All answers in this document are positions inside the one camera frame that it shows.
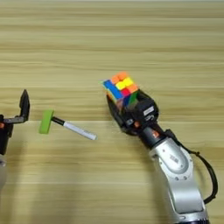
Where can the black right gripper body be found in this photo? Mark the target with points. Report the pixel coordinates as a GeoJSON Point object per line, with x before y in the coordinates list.
{"type": "Point", "coordinates": [148, 134]}

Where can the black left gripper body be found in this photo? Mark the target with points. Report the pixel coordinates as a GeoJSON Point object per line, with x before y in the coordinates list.
{"type": "Point", "coordinates": [4, 137]}

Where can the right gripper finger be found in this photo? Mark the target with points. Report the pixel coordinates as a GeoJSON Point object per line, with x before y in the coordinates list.
{"type": "Point", "coordinates": [115, 115]}
{"type": "Point", "coordinates": [143, 96]}

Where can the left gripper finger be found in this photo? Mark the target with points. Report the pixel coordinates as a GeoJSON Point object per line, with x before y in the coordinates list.
{"type": "Point", "coordinates": [24, 106]}

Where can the multicolour puzzle cube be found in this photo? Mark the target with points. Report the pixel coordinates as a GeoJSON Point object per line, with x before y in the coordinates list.
{"type": "Point", "coordinates": [122, 83]}

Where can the green rectangular block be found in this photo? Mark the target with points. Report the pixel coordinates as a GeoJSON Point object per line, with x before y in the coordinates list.
{"type": "Point", "coordinates": [46, 122]}

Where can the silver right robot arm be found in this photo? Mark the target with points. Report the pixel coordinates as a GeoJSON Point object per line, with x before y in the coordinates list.
{"type": "Point", "coordinates": [178, 175]}

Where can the right gripper small black box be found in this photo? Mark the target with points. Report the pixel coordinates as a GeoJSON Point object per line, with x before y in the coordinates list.
{"type": "Point", "coordinates": [147, 112]}

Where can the white marker with black cap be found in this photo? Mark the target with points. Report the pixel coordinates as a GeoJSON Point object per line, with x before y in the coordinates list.
{"type": "Point", "coordinates": [78, 130]}

